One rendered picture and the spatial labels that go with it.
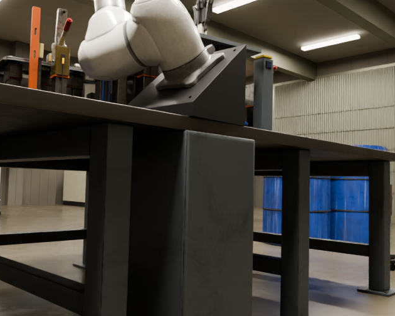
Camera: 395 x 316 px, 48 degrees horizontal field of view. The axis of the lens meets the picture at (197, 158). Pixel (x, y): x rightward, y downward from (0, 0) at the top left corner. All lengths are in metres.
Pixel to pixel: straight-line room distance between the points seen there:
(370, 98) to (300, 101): 1.74
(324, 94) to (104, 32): 9.55
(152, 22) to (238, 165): 0.49
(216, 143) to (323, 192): 2.84
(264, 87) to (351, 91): 8.32
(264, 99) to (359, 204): 2.34
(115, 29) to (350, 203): 3.31
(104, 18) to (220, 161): 0.57
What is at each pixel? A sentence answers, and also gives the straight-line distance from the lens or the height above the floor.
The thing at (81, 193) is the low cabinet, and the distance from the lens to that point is 9.82.
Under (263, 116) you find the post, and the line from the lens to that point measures 2.18.
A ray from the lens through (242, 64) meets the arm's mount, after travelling 1.43.
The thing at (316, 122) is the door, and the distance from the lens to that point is 10.77.
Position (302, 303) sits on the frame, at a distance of 1.80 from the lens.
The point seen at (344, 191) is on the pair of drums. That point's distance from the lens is 4.36.
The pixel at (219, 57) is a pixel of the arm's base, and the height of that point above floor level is 0.91.
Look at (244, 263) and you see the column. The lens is 1.40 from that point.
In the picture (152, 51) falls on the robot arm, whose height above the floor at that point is 0.90.
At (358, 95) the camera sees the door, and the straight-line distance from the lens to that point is 10.40.
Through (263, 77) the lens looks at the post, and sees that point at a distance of 2.22.
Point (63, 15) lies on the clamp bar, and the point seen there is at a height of 1.19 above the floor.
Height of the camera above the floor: 0.51
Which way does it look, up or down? 4 degrees up
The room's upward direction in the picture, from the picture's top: 1 degrees clockwise
